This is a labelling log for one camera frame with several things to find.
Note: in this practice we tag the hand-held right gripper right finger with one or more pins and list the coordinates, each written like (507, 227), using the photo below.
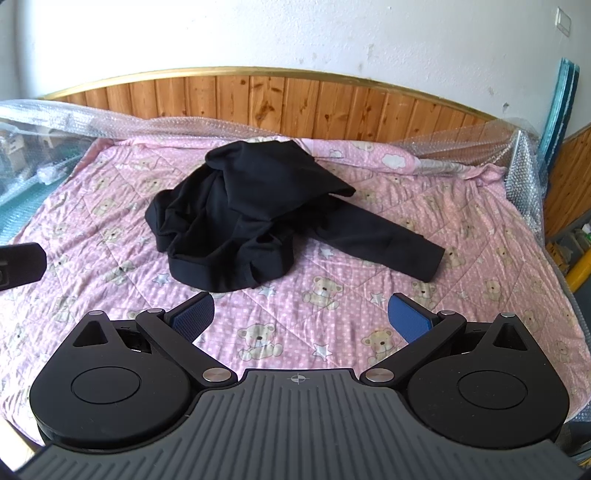
(408, 319)

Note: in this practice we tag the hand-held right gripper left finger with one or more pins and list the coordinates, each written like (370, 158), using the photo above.
(194, 317)

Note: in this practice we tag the dark long-sleeved top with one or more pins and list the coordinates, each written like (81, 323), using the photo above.
(231, 221)

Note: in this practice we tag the green mat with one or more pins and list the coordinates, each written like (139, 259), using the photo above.
(16, 221)

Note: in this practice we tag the pink bear-print blanket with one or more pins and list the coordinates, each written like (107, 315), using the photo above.
(341, 300)

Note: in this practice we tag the yellow object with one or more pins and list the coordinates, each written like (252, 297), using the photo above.
(579, 279)

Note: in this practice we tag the clear bubble wrap sheet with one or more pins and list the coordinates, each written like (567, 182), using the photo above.
(526, 184)

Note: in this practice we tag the wooden headboard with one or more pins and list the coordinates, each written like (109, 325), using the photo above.
(277, 99)

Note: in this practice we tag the teal boards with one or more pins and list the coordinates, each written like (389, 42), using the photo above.
(558, 106)

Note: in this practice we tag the white wall switch plate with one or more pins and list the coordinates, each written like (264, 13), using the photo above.
(565, 21)

